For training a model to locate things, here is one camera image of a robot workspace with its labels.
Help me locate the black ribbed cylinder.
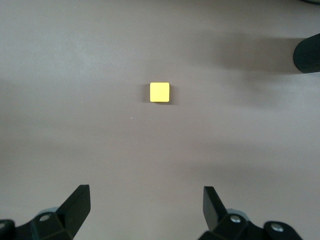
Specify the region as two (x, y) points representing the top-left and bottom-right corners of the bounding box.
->
(292, 33), (320, 75)

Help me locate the yellow block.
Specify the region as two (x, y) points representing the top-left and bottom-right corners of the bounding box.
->
(149, 81), (171, 104)

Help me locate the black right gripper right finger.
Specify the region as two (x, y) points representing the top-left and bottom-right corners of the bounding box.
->
(199, 186), (266, 240)

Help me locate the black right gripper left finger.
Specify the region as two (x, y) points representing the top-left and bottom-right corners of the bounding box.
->
(14, 184), (91, 240)

